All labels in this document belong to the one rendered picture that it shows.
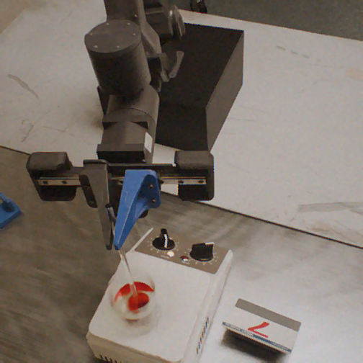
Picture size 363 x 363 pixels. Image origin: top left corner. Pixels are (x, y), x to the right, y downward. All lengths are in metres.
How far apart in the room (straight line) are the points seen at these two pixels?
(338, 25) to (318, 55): 1.67
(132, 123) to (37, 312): 0.34
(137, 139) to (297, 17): 2.30
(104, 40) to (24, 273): 0.41
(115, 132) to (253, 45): 0.62
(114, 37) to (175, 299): 0.32
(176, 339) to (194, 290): 0.07
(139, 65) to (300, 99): 0.51
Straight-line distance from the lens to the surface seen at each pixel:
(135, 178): 0.51
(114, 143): 0.54
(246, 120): 0.96
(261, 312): 0.74
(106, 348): 0.67
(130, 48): 0.53
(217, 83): 0.85
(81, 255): 0.81
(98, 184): 0.51
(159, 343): 0.64
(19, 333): 0.78
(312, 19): 2.79
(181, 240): 0.76
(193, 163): 0.51
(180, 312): 0.65
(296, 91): 1.02
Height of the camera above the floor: 1.58
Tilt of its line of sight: 51 degrees down
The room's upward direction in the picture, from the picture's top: 6 degrees counter-clockwise
